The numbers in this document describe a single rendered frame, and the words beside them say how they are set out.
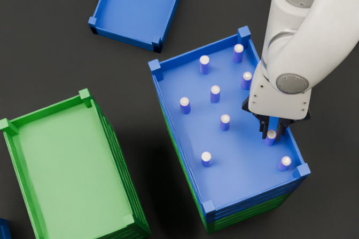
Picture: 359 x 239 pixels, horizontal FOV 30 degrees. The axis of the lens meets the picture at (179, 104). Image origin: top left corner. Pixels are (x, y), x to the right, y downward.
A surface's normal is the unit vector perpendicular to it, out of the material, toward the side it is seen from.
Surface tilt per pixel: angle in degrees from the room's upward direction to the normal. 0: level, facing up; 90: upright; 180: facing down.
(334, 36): 37
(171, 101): 0
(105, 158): 0
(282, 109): 69
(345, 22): 32
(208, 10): 0
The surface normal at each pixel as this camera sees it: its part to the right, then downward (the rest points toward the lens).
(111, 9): -0.04, -0.25
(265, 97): -0.29, 0.73
